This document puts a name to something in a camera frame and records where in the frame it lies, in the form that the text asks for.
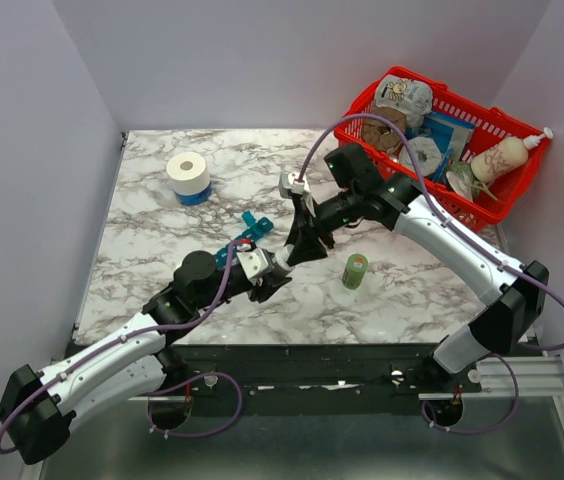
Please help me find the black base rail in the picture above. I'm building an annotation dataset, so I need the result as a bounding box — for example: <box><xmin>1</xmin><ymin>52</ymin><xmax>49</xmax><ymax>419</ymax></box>
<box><xmin>64</xmin><ymin>342</ymin><xmax>546</xmax><ymax>419</ymax></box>

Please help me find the blue packet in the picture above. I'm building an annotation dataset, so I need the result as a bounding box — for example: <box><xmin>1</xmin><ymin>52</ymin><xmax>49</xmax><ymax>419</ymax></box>
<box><xmin>419</xmin><ymin>111</ymin><xmax>475</xmax><ymax>162</ymax></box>

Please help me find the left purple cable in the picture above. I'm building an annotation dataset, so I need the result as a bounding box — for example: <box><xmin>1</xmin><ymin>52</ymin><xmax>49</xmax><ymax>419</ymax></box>
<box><xmin>0</xmin><ymin>239</ymin><xmax>253</xmax><ymax>456</ymax></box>

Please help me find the green pill bottle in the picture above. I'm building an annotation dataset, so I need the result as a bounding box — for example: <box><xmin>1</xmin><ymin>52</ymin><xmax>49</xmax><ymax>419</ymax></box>
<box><xmin>342</xmin><ymin>253</ymin><xmax>368</xmax><ymax>290</ymax></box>

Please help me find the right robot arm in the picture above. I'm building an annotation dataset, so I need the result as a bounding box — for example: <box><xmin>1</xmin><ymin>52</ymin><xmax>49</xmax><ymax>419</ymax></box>
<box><xmin>279</xmin><ymin>144</ymin><xmax>549</xmax><ymax>392</ymax></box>

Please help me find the red shopping basket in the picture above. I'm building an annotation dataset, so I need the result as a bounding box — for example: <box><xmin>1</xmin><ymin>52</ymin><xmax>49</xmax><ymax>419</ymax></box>
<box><xmin>334</xmin><ymin>66</ymin><xmax>551</xmax><ymax>232</ymax></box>

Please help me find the blue tape roll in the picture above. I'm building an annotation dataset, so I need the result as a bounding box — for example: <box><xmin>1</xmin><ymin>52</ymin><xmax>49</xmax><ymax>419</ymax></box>
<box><xmin>175</xmin><ymin>184</ymin><xmax>212</xmax><ymax>206</ymax></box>

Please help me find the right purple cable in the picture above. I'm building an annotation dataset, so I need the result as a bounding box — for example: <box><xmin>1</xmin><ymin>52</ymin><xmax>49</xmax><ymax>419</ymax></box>
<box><xmin>297</xmin><ymin>113</ymin><xmax>564</xmax><ymax>436</ymax></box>

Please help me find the green white pouch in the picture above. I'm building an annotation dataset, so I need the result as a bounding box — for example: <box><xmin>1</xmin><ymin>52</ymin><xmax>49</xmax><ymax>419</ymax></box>
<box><xmin>445</xmin><ymin>162</ymin><xmax>499</xmax><ymax>202</ymax></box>

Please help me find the cream pump lotion bottle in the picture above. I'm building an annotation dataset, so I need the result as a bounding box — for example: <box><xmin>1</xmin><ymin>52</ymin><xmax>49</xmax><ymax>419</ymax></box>
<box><xmin>470</xmin><ymin>127</ymin><xmax>554</xmax><ymax>184</ymax></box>

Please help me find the purple cable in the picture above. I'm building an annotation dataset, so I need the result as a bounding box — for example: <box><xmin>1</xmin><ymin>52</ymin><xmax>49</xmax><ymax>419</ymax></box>
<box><xmin>0</xmin><ymin>239</ymin><xmax>253</xmax><ymax>456</ymax></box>
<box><xmin>297</xmin><ymin>113</ymin><xmax>564</xmax><ymax>436</ymax></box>

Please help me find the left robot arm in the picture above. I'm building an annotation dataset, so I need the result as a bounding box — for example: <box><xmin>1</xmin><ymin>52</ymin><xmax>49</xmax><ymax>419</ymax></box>
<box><xmin>0</xmin><ymin>241</ymin><xmax>293</xmax><ymax>465</ymax></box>

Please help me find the teal weekly pill organizer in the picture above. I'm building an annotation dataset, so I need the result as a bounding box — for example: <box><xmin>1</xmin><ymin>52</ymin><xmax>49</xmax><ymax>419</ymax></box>
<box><xmin>214</xmin><ymin>211</ymin><xmax>274</xmax><ymax>269</ymax></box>

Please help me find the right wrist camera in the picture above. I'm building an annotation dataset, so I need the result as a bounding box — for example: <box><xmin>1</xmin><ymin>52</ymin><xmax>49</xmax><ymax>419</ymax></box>
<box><xmin>278</xmin><ymin>173</ymin><xmax>315</xmax><ymax>215</ymax></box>

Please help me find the white toilet paper roll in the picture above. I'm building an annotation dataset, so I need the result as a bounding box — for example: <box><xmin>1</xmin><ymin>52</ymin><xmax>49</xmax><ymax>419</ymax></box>
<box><xmin>166</xmin><ymin>152</ymin><xmax>211</xmax><ymax>196</ymax></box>

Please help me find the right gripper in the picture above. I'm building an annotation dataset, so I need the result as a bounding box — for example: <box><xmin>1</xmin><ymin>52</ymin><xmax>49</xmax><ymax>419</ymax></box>
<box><xmin>284</xmin><ymin>187</ymin><xmax>362</xmax><ymax>266</ymax></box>

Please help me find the white pill bottle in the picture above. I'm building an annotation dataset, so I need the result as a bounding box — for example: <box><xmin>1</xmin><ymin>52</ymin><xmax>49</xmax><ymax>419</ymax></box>
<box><xmin>274</xmin><ymin>246</ymin><xmax>294</xmax><ymax>273</ymax></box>

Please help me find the silver wrapped roll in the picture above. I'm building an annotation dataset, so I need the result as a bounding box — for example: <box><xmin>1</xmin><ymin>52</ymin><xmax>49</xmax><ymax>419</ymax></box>
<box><xmin>398</xmin><ymin>136</ymin><xmax>443</xmax><ymax>177</ymax></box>

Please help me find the printed wrapped package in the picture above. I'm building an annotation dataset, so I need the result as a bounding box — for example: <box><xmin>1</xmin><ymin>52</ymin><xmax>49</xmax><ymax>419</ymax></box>
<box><xmin>374</xmin><ymin>75</ymin><xmax>433</xmax><ymax>129</ymax></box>

